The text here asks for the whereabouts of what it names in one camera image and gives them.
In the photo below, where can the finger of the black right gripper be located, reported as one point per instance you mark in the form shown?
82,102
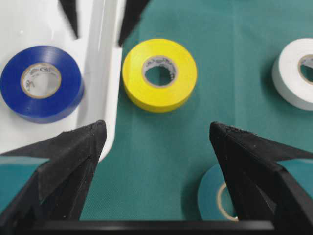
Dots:
69,9
132,16

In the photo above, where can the white tape roll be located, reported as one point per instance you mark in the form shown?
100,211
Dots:
287,78

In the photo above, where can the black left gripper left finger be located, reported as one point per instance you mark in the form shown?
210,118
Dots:
50,179

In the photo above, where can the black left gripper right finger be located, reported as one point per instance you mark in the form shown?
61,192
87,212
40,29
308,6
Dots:
260,187

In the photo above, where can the blue tape roll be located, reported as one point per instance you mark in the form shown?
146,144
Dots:
42,84

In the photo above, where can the green table cloth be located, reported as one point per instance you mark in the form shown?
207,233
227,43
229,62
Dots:
152,163

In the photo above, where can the yellow tape roll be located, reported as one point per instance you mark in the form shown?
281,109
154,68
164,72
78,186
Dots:
159,75

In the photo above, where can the teal tape roll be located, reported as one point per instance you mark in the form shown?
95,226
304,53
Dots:
214,201

